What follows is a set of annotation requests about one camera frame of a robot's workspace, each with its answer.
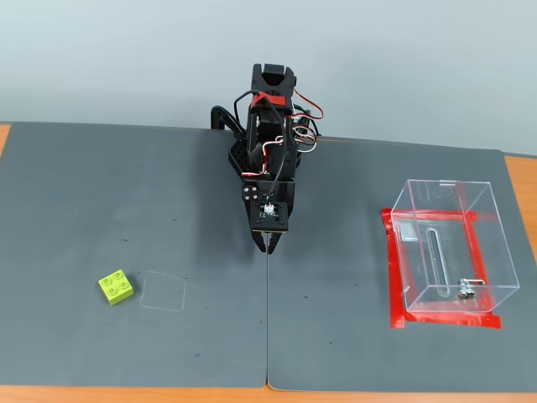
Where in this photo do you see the green lego block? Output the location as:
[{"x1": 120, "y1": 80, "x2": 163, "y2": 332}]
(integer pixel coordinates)
[{"x1": 97, "y1": 269, "x2": 136, "y2": 306}]

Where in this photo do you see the transparent acrylic box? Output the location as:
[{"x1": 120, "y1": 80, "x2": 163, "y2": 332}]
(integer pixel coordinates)
[{"x1": 390, "y1": 179, "x2": 521, "y2": 314}]

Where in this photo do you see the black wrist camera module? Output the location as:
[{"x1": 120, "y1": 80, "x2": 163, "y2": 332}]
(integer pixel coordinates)
[{"x1": 250, "y1": 201, "x2": 290, "y2": 233}]

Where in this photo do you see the red tape strip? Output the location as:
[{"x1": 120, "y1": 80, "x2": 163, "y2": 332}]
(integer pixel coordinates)
[{"x1": 251, "y1": 91, "x2": 288, "y2": 108}]

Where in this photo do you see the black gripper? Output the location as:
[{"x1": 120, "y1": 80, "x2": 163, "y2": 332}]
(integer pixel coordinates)
[{"x1": 241, "y1": 179, "x2": 297, "y2": 255}]

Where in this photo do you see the metal box latch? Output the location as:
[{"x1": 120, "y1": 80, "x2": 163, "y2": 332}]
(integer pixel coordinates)
[{"x1": 456, "y1": 278, "x2": 484, "y2": 301}]

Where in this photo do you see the red white servo wire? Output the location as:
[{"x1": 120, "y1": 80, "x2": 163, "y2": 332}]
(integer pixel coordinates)
[
  {"x1": 289, "y1": 122, "x2": 319, "y2": 155},
  {"x1": 242, "y1": 139, "x2": 283, "y2": 178},
  {"x1": 292, "y1": 87, "x2": 326, "y2": 123}
]

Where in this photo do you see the grey table mat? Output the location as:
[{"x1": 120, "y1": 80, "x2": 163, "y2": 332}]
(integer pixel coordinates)
[
  {"x1": 0, "y1": 121, "x2": 269, "y2": 388},
  {"x1": 266, "y1": 133, "x2": 537, "y2": 394}
]

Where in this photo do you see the red tape rectangle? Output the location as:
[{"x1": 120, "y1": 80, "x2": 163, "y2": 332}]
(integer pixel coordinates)
[{"x1": 380, "y1": 207, "x2": 503, "y2": 331}]

